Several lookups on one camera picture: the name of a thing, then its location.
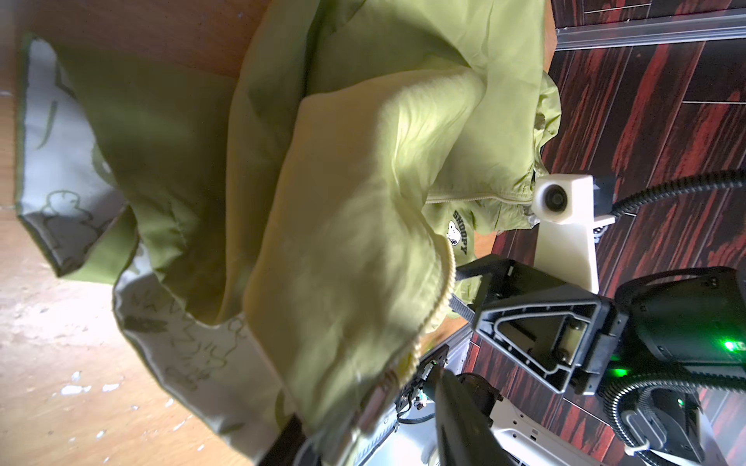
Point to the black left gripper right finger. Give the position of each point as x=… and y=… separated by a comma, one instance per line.
x=463, y=405

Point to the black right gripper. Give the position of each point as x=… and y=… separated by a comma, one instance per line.
x=682, y=320

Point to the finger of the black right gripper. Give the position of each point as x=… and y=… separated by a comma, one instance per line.
x=498, y=278

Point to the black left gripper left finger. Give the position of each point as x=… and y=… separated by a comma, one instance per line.
x=287, y=446

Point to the green jacket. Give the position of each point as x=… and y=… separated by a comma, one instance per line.
x=280, y=243

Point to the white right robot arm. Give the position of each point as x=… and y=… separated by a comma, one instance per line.
x=617, y=380

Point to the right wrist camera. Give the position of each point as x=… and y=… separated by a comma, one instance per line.
x=566, y=245

